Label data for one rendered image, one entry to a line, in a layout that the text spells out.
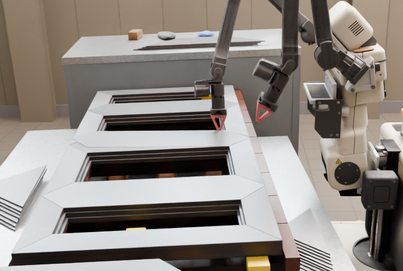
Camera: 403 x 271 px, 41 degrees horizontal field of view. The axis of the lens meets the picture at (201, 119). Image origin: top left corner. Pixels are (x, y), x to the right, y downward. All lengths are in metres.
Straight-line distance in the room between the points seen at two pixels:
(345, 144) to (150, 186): 0.82
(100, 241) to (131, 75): 1.55
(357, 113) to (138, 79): 1.29
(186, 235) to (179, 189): 0.29
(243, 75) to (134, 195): 1.38
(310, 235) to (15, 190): 1.08
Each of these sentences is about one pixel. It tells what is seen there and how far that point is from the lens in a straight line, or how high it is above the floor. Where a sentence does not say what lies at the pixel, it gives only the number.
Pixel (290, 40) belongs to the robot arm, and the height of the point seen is 1.30.
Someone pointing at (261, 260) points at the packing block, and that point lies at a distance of 1.51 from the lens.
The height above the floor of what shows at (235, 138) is 0.86.
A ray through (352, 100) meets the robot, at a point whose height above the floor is 1.02.
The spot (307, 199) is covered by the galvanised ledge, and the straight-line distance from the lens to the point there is 2.11.
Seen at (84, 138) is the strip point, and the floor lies 0.86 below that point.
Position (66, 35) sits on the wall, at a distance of 5.17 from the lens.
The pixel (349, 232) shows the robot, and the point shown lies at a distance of 2.70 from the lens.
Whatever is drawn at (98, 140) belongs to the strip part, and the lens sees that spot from 2.25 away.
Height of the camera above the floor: 1.67
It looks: 20 degrees down
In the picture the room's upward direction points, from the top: 2 degrees counter-clockwise
